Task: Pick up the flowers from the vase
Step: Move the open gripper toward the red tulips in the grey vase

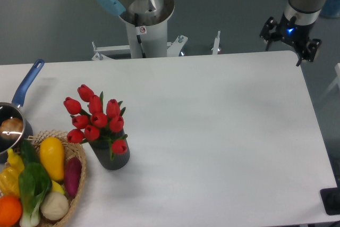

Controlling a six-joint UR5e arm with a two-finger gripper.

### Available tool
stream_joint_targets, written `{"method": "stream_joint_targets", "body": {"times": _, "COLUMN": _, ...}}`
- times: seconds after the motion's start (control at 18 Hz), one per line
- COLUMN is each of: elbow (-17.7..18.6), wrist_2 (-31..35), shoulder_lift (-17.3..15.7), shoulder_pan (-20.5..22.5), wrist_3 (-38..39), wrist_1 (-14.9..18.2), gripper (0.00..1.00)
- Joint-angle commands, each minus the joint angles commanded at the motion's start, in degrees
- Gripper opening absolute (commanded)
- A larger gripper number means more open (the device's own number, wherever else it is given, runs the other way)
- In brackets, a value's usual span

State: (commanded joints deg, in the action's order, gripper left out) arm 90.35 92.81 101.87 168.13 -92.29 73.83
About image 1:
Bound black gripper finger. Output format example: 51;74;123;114
295;39;322;66
259;16;278;51

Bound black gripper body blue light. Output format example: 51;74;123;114
275;14;313;49

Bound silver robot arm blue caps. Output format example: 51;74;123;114
259;0;326;66

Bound dark grey ribbed vase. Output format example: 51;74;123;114
89;129;130;170

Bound black device at table edge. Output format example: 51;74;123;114
320;188;340;215

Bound red tulip bouquet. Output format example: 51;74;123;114
63;85;128;161

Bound woven wicker basket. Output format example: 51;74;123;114
27;130;87;226

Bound purple sweet potato toy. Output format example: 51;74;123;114
64;157;82;197

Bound yellow squash toy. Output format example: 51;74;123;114
39;137;65;182

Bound brown bun in pan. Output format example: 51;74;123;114
1;117;23;140

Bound beige garlic bun toy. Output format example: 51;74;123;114
40;191;69;221

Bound green bok choy toy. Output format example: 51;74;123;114
19;140;52;226

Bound yellow bell pepper toy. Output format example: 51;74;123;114
1;166;20;198

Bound orange fruit toy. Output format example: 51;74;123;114
1;196;22;226

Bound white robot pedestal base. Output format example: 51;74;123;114
91;0;226;61

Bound blue handled saucepan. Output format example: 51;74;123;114
1;59;45;164

